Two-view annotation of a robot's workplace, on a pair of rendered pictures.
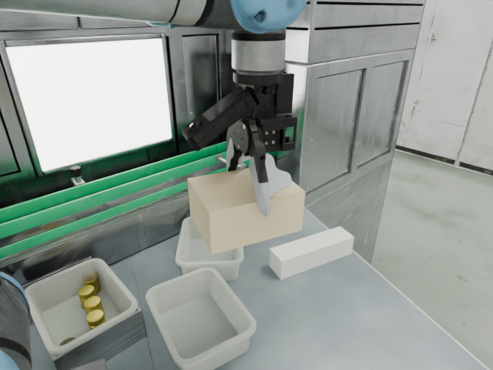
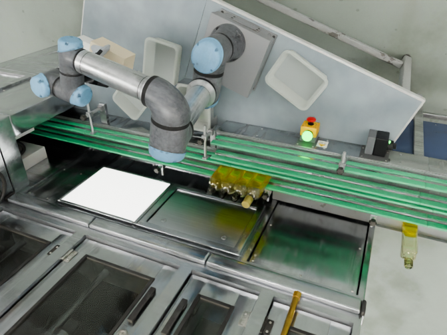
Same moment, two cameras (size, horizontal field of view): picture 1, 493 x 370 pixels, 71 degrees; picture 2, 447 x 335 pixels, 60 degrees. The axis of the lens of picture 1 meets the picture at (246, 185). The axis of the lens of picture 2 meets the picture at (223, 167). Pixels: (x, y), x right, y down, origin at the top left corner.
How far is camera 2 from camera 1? 119 cm
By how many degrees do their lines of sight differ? 26
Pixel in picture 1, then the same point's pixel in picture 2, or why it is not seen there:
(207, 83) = (56, 179)
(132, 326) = (184, 81)
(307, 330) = (132, 23)
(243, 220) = (117, 51)
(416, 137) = not seen: outside the picture
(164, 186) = (129, 138)
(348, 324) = (116, 10)
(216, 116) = not seen: hidden behind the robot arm
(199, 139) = not seen: hidden behind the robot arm
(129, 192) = (146, 143)
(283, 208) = (102, 43)
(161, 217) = (144, 129)
